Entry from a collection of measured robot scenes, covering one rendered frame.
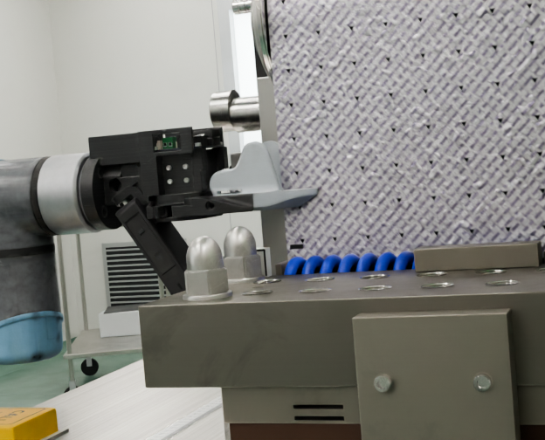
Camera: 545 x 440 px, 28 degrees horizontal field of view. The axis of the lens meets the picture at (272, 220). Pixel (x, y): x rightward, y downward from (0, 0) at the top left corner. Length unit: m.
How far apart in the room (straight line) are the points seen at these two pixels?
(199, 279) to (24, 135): 6.39
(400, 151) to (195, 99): 6.18
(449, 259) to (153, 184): 0.27
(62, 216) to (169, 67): 6.16
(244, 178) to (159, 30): 6.28
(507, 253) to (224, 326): 0.23
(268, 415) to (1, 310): 0.36
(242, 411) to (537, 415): 0.20
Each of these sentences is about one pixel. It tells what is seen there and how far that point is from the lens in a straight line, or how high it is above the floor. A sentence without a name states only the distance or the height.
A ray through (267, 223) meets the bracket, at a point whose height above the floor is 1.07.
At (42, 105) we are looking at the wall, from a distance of 7.38.
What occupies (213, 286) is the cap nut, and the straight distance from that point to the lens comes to 0.79.
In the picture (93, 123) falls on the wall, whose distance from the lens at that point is 7.41.
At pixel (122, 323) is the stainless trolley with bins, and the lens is 5.96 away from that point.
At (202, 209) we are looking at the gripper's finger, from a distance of 0.93.
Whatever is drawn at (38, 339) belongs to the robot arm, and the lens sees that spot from 1.06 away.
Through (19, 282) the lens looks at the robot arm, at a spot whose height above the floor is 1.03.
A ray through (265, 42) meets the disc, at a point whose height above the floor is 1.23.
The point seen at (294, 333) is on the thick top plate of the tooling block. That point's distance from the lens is 0.75.
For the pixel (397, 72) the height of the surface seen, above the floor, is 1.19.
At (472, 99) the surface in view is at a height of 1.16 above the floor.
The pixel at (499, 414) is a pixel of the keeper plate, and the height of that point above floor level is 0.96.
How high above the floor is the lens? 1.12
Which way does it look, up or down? 3 degrees down
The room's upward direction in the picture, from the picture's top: 5 degrees counter-clockwise
